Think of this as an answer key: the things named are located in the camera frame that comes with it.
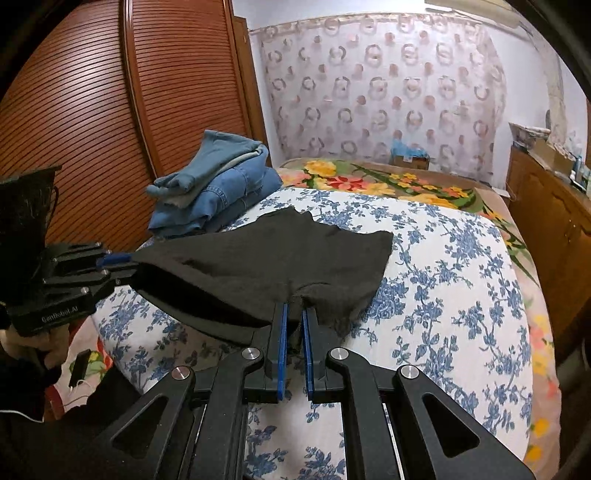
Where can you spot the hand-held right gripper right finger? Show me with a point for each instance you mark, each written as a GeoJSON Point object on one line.
{"type": "Point", "coordinates": [309, 355]}

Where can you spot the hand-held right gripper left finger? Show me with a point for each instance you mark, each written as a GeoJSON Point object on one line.
{"type": "Point", "coordinates": [282, 350]}

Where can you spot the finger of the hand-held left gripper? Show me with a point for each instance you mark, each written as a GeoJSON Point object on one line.
{"type": "Point", "coordinates": [87, 277]}
{"type": "Point", "coordinates": [115, 259]}

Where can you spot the black pants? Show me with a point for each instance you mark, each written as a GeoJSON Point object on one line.
{"type": "Point", "coordinates": [277, 258]}

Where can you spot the person's left forearm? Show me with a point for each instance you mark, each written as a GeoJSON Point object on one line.
{"type": "Point", "coordinates": [23, 392]}

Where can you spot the light blue folded pants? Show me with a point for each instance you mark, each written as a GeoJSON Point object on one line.
{"type": "Point", "coordinates": [221, 152]}

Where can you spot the person's left hand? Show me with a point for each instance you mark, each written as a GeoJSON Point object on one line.
{"type": "Point", "coordinates": [55, 346]}

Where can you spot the small black device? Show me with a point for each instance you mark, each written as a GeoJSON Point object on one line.
{"type": "Point", "coordinates": [81, 368]}

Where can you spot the folded denim jeans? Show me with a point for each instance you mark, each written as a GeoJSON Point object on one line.
{"type": "Point", "coordinates": [240, 189]}

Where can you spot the wooden louvred wardrobe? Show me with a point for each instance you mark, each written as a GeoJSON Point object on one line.
{"type": "Point", "coordinates": [92, 115]}

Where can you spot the blue floral white quilt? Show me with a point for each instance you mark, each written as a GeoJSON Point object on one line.
{"type": "Point", "coordinates": [438, 286]}

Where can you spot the multicolour floral blanket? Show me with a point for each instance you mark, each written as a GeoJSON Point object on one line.
{"type": "Point", "coordinates": [369, 177]}

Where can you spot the small cardboard box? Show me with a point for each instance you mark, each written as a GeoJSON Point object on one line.
{"type": "Point", "coordinates": [411, 162]}

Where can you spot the blue plastic bag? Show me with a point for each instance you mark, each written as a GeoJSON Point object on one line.
{"type": "Point", "coordinates": [408, 147]}

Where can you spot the circle-patterned sheer curtain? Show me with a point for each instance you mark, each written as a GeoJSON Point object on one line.
{"type": "Point", "coordinates": [369, 92]}

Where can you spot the long wooden cabinet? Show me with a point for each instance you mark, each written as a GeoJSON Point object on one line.
{"type": "Point", "coordinates": [540, 207]}

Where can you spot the patterned box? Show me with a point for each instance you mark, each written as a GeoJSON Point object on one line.
{"type": "Point", "coordinates": [528, 136]}

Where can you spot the open cardboard box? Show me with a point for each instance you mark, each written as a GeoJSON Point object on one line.
{"type": "Point", "coordinates": [551, 159]}

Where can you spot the cluster of toiletry bottles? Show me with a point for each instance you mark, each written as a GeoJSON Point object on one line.
{"type": "Point", "coordinates": [582, 173]}

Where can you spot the tied beige window drape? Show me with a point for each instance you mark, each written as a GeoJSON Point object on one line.
{"type": "Point", "coordinates": [555, 115]}

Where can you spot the white air conditioner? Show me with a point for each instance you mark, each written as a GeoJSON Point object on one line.
{"type": "Point", "coordinates": [485, 14]}

